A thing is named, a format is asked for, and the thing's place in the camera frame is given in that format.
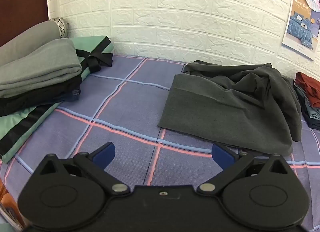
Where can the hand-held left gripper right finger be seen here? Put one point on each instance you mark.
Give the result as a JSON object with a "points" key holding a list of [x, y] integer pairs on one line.
{"points": [[221, 154]]}

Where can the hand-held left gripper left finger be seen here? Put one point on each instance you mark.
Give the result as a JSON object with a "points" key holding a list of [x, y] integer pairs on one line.
{"points": [[106, 153]]}

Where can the dark grey pants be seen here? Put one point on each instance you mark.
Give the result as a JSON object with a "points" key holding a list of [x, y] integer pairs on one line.
{"points": [[225, 107]]}

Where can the red folded pants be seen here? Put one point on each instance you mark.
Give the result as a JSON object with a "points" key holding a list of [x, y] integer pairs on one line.
{"points": [[308, 84]]}

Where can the plaid purple bed sheet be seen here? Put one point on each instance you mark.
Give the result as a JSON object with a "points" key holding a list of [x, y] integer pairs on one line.
{"points": [[125, 107]]}

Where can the navy folded cloth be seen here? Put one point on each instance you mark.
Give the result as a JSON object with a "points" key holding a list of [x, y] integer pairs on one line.
{"points": [[72, 94]]}

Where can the black folded cloth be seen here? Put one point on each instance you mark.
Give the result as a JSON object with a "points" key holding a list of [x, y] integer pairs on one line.
{"points": [[32, 99]]}

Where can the black folded clothes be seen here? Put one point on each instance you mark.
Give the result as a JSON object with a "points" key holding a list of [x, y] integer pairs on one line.
{"points": [[312, 123]]}

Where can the blue-grey folded clothes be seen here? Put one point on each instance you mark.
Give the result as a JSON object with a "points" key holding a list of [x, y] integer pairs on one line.
{"points": [[313, 113]]}

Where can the grey-green folded blanket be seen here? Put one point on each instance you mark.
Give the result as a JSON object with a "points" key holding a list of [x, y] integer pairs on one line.
{"points": [[42, 69]]}

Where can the patterned pillow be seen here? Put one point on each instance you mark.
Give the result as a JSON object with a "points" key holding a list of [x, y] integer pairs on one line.
{"points": [[62, 26]]}

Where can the grey folded blanket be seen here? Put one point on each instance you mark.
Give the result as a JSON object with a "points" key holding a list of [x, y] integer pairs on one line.
{"points": [[27, 38]]}

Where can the brown wooden headboard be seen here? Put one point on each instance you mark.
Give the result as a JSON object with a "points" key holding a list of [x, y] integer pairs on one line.
{"points": [[20, 4]]}

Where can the wall poster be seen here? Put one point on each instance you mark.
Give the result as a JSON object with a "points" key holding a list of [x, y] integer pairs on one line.
{"points": [[300, 27]]}

